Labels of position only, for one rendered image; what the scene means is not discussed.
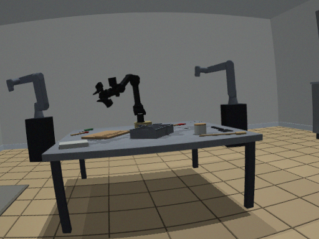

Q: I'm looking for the wooden board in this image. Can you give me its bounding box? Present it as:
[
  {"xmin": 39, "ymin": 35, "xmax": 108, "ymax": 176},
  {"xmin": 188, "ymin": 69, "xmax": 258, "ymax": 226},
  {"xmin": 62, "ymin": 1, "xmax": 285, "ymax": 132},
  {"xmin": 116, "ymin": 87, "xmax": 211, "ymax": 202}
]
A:
[{"xmin": 81, "ymin": 131, "xmax": 130, "ymax": 139}]

